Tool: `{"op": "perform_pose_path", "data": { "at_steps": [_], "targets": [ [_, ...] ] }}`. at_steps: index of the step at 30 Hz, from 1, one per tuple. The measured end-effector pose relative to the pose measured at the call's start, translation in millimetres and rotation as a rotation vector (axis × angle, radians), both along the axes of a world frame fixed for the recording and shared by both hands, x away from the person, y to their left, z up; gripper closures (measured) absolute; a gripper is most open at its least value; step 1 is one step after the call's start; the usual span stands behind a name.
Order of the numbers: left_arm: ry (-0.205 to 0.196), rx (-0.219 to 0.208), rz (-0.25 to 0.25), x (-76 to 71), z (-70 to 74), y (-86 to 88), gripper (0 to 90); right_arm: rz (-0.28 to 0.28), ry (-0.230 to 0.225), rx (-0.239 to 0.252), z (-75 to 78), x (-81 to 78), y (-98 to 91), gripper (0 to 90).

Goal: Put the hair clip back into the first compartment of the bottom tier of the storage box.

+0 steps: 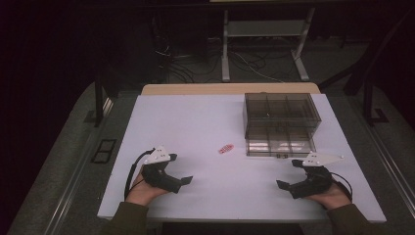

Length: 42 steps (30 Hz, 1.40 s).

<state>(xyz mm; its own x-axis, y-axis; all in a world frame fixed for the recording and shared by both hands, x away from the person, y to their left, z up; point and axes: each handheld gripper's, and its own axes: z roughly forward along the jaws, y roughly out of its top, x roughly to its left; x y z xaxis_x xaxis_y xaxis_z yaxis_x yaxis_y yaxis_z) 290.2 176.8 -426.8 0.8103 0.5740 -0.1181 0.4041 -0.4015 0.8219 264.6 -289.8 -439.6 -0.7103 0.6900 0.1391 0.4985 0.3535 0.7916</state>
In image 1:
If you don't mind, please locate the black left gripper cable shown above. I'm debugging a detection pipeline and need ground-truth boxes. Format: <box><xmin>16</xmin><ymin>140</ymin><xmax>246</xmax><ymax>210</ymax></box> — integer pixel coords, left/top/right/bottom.
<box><xmin>123</xmin><ymin>148</ymin><xmax>157</xmax><ymax>201</ymax></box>

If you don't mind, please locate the black metal post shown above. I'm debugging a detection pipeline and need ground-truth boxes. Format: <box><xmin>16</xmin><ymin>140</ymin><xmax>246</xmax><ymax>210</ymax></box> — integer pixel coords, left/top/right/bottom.
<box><xmin>84</xmin><ymin>72</ymin><xmax>115</xmax><ymax>128</ymax></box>

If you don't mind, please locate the tangle of floor cables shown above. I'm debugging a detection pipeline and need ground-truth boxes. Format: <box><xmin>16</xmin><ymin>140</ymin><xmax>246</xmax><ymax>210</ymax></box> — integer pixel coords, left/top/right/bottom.
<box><xmin>153</xmin><ymin>35</ymin><xmax>297</xmax><ymax>84</ymax></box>

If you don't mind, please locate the person's right hand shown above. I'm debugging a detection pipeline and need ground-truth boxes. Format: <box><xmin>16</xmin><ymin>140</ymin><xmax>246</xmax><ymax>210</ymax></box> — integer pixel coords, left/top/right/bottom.
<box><xmin>304</xmin><ymin>181</ymin><xmax>352</xmax><ymax>211</ymax></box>

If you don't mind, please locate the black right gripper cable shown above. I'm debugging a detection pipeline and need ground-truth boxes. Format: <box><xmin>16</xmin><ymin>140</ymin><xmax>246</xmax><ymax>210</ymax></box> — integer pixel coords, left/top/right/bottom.
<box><xmin>330</xmin><ymin>171</ymin><xmax>354</xmax><ymax>202</ymax></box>

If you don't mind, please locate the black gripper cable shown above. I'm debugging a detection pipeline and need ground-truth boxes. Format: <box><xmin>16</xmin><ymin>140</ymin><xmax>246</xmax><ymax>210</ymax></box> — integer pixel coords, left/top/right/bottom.
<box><xmin>123</xmin><ymin>148</ymin><xmax>157</xmax><ymax>201</ymax></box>
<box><xmin>330</xmin><ymin>171</ymin><xmax>354</xmax><ymax>202</ymax></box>

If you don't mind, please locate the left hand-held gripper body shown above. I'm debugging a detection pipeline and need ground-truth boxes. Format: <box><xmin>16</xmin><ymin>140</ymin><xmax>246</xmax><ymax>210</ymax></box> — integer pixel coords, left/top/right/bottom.
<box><xmin>141</xmin><ymin>145</ymin><xmax>183</xmax><ymax>194</ymax></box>

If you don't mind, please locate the small red patterned item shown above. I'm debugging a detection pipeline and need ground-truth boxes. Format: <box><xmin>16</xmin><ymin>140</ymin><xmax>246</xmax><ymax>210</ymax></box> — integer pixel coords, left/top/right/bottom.
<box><xmin>217</xmin><ymin>143</ymin><xmax>235</xmax><ymax>155</ymax></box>

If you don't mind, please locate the grey metal stand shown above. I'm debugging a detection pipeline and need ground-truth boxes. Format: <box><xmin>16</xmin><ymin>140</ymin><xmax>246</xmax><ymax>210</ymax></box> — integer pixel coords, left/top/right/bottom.
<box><xmin>220</xmin><ymin>7</ymin><xmax>316</xmax><ymax>83</ymax></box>

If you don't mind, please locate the person's left hand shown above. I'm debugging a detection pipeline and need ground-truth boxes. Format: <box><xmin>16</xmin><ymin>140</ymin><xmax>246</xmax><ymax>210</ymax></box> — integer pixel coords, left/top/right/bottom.
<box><xmin>125</xmin><ymin>167</ymin><xmax>170</xmax><ymax>208</ymax></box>

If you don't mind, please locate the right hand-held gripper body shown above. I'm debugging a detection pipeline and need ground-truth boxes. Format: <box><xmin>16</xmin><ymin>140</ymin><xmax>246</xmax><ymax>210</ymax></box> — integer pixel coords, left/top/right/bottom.
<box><xmin>289</xmin><ymin>151</ymin><xmax>346</xmax><ymax>201</ymax></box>

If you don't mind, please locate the black floor frame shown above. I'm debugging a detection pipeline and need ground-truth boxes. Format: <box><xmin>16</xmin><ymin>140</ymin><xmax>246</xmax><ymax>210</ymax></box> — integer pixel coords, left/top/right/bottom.
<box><xmin>90</xmin><ymin>138</ymin><xmax>118</xmax><ymax>165</ymax></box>

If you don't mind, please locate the transparent grey drawer box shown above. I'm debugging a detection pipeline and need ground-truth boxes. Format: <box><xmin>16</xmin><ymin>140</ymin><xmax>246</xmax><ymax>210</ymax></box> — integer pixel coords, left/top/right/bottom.
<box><xmin>242</xmin><ymin>92</ymin><xmax>323</xmax><ymax>159</ymax></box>

